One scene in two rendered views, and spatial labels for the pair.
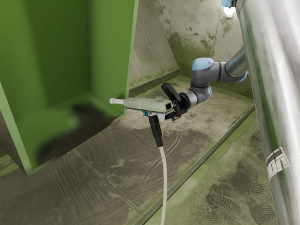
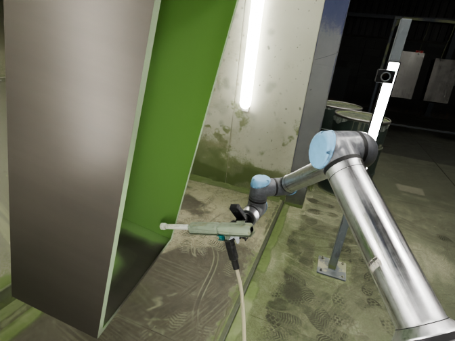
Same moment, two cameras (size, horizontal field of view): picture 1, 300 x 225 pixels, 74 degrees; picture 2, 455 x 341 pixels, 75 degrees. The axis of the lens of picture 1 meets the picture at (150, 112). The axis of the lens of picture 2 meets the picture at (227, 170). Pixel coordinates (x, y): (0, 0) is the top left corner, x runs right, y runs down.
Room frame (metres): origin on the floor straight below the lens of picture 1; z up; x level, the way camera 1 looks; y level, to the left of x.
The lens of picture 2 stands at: (-0.22, 0.46, 1.42)
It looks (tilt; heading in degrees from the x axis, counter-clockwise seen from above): 23 degrees down; 335
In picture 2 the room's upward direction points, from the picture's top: 6 degrees clockwise
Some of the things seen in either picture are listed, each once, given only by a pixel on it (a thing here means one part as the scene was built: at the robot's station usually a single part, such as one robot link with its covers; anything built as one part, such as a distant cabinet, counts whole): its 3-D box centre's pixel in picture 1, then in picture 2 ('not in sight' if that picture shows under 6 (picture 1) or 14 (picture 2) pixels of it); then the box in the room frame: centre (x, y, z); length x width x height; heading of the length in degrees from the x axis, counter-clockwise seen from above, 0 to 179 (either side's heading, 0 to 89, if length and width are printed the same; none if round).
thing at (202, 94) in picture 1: (197, 93); (255, 208); (0.90, -0.24, 0.68); 0.12 x 0.09 x 0.10; 130
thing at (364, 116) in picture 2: not in sight; (361, 117); (2.11, -2.13, 0.86); 0.54 x 0.54 x 0.01
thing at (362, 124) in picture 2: not in sight; (351, 153); (2.10, -2.13, 0.44); 0.59 x 0.58 x 0.89; 151
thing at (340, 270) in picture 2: not in sight; (331, 267); (1.02, -1.04, 0.01); 0.20 x 0.20 x 0.01; 47
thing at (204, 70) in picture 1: (203, 72); (261, 188); (0.90, -0.25, 0.79); 0.12 x 0.09 x 0.12; 86
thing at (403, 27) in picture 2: not in sight; (362, 165); (1.02, -1.04, 0.82); 0.05 x 0.05 x 1.64; 47
